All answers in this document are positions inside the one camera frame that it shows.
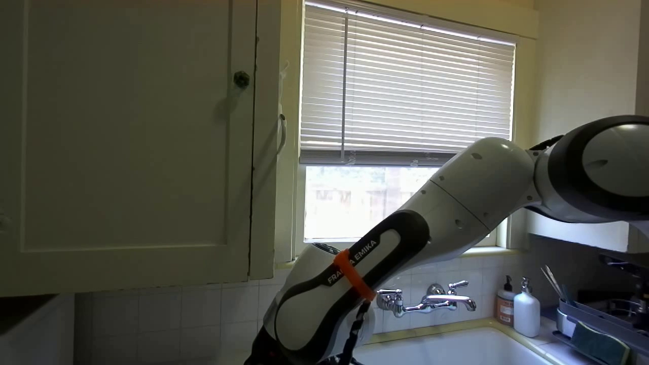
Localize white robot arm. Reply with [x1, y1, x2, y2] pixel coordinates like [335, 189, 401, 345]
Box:
[244, 116, 649, 365]

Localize white window blinds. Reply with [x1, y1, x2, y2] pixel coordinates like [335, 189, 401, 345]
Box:
[301, 2, 516, 163]

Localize dark round cabinet knob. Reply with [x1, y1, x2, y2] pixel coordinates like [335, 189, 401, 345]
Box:
[234, 70, 251, 89]

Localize brown soap bottle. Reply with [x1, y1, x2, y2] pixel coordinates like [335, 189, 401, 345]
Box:
[495, 277, 516, 327]

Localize white porcelain sink basin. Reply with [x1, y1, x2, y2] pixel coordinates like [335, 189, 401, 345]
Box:
[354, 327, 563, 365]

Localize white soap dispenser bottle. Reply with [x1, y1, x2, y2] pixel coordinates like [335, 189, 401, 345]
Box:
[512, 279, 542, 337]

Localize dish rack with utensils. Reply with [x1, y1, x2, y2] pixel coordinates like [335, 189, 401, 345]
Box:
[542, 255, 649, 357]

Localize window with cream frame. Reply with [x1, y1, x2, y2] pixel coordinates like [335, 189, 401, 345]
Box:
[295, 0, 520, 245]

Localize chrome wall faucet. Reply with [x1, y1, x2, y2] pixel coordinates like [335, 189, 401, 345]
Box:
[378, 279, 477, 318]

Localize cream wall cabinet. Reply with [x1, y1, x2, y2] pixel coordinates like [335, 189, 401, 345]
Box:
[0, 0, 281, 296]

